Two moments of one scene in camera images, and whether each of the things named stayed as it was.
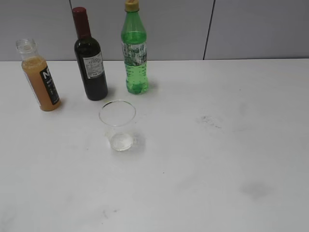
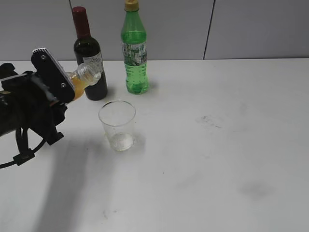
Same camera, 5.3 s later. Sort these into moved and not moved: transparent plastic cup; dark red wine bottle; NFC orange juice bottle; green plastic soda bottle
Moved: NFC orange juice bottle
Not moved: transparent plastic cup; green plastic soda bottle; dark red wine bottle
